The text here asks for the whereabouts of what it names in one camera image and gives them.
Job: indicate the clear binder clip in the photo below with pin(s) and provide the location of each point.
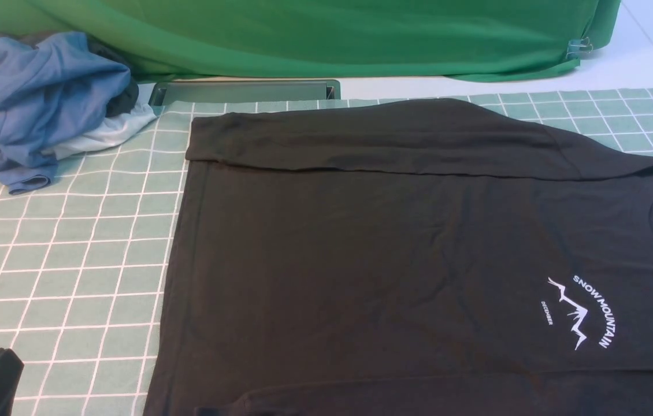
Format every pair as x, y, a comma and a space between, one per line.
578, 48

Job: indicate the green checkered tablecloth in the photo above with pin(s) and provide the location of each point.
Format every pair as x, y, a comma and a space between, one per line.
83, 263

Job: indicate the white crumpled garment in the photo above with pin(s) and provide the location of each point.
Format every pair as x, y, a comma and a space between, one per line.
110, 133

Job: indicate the blue crumpled garment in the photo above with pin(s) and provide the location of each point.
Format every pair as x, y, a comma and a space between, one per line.
52, 89

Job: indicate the dark gray long-sleeve shirt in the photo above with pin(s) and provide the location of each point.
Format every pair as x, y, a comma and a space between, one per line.
428, 257

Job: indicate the green backdrop cloth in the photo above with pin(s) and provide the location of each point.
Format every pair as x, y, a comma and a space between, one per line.
477, 41

